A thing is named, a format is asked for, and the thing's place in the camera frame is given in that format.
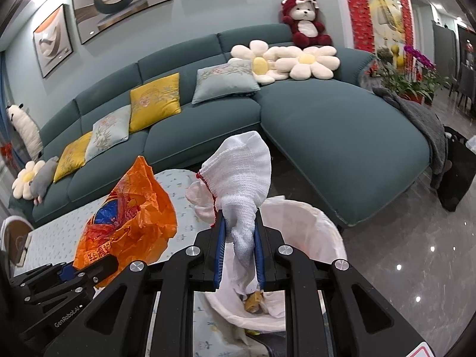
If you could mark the teal sectional sofa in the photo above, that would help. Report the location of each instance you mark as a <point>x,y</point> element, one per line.
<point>316,130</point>

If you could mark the bin with white liner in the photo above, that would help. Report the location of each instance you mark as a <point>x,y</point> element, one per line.
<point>312,230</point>

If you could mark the small yellow embroidered cushion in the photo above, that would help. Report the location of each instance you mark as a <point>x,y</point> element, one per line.
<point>72,158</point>

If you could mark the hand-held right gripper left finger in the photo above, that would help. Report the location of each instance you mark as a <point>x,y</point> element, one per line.
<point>219,253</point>

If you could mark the white knit cloth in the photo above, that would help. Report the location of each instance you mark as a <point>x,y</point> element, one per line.
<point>241,178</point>

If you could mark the orange plastic bag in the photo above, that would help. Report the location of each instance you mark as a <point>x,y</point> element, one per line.
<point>126,223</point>

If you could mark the pale blue embroidered cushion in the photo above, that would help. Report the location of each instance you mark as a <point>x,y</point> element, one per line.
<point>225,81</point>
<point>108,134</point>

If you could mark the red patterned wall border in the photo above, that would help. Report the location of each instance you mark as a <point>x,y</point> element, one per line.
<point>359,11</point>

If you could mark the red and white bear plush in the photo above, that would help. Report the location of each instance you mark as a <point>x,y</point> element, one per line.
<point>305,22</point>

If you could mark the white round-back chair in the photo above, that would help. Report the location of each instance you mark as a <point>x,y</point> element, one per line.
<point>16,241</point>

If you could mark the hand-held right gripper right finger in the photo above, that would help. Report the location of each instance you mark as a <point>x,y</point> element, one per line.
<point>259,260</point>

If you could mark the black bag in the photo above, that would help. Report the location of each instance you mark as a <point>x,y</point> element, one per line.
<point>455,171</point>

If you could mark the yellow wrapper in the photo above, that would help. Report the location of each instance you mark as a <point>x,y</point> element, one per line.
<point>254,301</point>

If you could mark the dark dining chair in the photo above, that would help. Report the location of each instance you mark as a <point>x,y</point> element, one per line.
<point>463,85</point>

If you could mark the framed swirl wall picture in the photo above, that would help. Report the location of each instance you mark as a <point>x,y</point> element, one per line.
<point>52,41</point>

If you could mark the white sheep plush toy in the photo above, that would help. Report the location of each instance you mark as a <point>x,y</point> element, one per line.
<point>26,132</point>

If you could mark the grey blanket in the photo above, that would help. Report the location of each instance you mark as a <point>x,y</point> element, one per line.
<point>420,122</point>

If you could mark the red curtain bow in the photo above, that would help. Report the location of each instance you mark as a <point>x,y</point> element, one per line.
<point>5,152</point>

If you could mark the potted green plant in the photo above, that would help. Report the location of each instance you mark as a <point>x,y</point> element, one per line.
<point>405,81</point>

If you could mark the white plastic bag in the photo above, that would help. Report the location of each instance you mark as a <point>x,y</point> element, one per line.
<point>200,200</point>

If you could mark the patterned tablecloth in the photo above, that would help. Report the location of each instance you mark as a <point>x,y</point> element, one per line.
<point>59,238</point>

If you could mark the white flower pillow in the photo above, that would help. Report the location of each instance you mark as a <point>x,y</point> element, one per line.
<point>26,180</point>
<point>310,61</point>
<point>256,63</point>

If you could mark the purple orchid plant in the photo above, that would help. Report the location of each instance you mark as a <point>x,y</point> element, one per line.
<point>420,55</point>

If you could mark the large yellow embroidered cushion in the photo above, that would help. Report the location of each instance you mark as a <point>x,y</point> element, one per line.
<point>156,102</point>

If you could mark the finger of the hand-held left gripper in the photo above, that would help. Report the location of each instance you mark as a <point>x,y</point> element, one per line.
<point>68,271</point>
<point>104,266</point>

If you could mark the grey plush toy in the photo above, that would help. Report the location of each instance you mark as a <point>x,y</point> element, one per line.
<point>42,180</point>

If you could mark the blue curtain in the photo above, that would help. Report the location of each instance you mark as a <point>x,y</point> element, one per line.
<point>3,96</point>

